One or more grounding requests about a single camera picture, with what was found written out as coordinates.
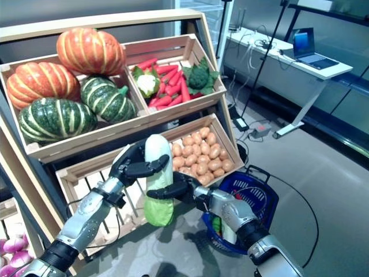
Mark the tall black tripod stand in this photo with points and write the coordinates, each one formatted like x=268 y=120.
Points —
x=264 y=57

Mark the purple and white turnip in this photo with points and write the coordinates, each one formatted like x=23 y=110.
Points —
x=12 y=245

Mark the green bell pepper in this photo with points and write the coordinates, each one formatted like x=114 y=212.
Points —
x=216 y=225

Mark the blue plastic shopping basket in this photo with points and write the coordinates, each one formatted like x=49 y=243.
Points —
x=271 y=207

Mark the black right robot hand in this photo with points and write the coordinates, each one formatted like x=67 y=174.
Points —
x=184 y=190

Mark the wooden slatted crate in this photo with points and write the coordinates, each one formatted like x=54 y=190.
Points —
x=187 y=103
x=229 y=145
x=86 y=137
x=7 y=206
x=83 y=173

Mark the white cauliflower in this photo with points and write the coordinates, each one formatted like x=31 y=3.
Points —
x=146 y=82

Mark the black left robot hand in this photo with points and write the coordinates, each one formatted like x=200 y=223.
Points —
x=135 y=168

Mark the red carrot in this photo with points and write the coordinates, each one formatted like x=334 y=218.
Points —
x=185 y=89
x=167 y=69
x=147 y=63
x=160 y=101

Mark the orange striped pumpkin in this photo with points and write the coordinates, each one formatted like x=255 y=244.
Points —
x=43 y=85
x=90 y=52

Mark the brown potato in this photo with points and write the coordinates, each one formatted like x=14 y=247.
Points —
x=204 y=180
x=227 y=166
x=204 y=132
x=177 y=149

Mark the open laptop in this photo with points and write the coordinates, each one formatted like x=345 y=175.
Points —
x=312 y=56

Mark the wooden display shelf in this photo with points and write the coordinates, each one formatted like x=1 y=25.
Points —
x=101 y=21

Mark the white desk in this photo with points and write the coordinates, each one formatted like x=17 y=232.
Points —
x=288 y=65

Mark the black power brick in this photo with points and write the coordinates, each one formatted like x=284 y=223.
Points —
x=240 y=123

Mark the red chili pepper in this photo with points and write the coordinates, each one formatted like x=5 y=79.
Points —
x=237 y=194

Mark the grey box with red label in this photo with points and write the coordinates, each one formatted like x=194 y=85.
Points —
x=259 y=131

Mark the small green striped pumpkin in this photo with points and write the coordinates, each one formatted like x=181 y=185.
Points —
x=108 y=99

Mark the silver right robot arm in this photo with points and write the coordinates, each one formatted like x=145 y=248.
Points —
x=230 y=207

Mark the green broccoli with leaves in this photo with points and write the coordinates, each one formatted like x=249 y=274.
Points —
x=199 y=76

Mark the napa cabbage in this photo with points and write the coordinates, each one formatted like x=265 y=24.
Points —
x=158 y=210
x=229 y=232

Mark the large green striped pumpkin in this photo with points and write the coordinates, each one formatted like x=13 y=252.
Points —
x=57 y=121

